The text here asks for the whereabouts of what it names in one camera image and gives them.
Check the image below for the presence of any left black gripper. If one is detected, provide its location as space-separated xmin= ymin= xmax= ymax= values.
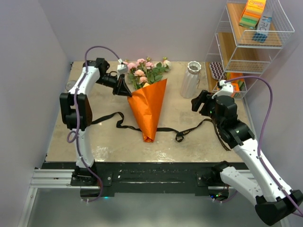
xmin=96 ymin=73 xmax=133 ymax=97

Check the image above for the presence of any black printed ribbon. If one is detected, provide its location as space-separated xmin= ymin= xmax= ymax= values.
xmin=92 ymin=112 xmax=230 ymax=151

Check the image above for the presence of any orange wrapping paper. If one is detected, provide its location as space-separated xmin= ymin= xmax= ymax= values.
xmin=127 ymin=79 xmax=167 ymax=142

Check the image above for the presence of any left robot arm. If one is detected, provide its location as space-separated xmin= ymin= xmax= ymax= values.
xmin=59 ymin=58 xmax=131 ymax=185

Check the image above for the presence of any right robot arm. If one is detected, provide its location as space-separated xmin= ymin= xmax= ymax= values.
xmin=191 ymin=90 xmax=303 ymax=226

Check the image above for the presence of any white ribbed vase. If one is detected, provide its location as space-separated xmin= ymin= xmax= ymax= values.
xmin=180 ymin=61 xmax=201 ymax=98

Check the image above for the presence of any pink flower bouquet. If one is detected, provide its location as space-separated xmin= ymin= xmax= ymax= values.
xmin=123 ymin=57 xmax=171 ymax=90

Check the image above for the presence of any striped wavy cloth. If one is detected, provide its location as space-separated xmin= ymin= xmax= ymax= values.
xmin=209 ymin=62 xmax=226 ymax=80

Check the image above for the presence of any orange box in basket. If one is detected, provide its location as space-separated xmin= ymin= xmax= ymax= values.
xmin=231 ymin=83 xmax=240 ymax=97

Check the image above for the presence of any small grey round tin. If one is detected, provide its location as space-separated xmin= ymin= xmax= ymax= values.
xmin=65 ymin=80 xmax=76 ymax=91

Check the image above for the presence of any blue puzzle cube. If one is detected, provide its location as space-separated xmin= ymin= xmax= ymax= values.
xmin=252 ymin=32 xmax=268 ymax=44

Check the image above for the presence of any grey tall box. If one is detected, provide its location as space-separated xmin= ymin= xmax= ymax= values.
xmin=255 ymin=9 xmax=273 ymax=36

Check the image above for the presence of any colourful sponge pack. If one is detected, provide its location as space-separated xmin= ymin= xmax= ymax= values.
xmin=239 ymin=0 xmax=266 ymax=29

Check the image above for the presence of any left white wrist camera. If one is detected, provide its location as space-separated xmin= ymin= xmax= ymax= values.
xmin=117 ymin=64 xmax=128 ymax=76

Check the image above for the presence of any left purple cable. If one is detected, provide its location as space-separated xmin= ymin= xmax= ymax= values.
xmin=66 ymin=45 xmax=124 ymax=203

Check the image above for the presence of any white wire shelf rack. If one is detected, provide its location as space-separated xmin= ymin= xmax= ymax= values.
xmin=205 ymin=0 xmax=294 ymax=99

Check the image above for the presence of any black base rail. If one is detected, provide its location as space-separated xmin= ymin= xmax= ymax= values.
xmin=42 ymin=161 xmax=237 ymax=197

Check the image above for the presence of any aluminium frame rail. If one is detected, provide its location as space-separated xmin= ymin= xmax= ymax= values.
xmin=18 ymin=168 xmax=79 ymax=227

